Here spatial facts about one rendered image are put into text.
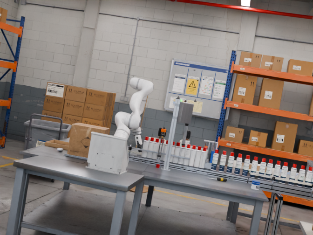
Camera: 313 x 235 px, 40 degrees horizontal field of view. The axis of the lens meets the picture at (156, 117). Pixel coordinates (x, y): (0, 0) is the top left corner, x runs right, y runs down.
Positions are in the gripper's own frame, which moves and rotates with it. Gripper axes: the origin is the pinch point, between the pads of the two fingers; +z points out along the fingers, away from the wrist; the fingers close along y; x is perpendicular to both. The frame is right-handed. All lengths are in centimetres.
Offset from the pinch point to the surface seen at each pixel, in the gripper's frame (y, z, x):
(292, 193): -5, 63, -136
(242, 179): -6, 43, -92
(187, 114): -12, -27, -51
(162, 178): -64, 21, -24
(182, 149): -2.1, 5.9, -40.9
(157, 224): 11, 78, -2
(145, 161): -5.6, 10.8, -3.8
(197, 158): -2, 17, -53
